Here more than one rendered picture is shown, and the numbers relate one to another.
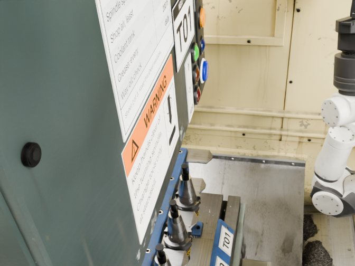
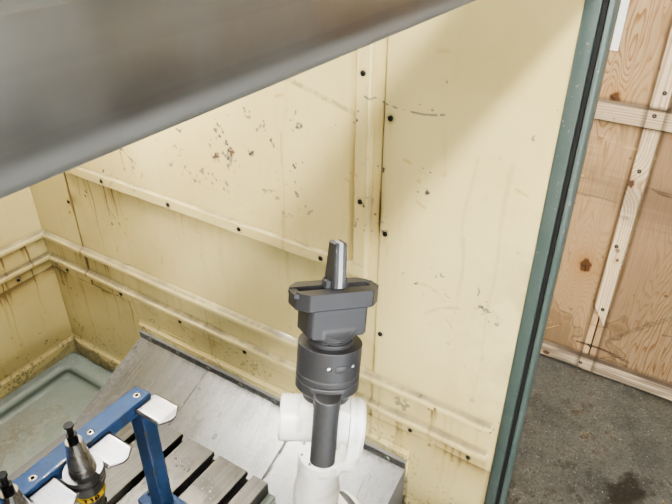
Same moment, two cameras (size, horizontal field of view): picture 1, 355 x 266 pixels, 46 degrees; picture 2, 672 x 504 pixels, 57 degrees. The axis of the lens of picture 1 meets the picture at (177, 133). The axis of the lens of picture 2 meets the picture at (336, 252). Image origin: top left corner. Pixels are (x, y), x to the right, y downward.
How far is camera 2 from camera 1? 0.63 m
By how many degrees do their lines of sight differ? 15
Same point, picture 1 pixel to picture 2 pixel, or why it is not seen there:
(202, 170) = (262, 421)
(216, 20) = (281, 217)
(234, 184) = (294, 459)
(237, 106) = not seen: hidden behind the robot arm
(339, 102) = (287, 405)
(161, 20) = not seen: outside the picture
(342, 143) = (307, 467)
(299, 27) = (387, 258)
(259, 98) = not seen: hidden behind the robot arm
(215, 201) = (229, 478)
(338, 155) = (307, 484)
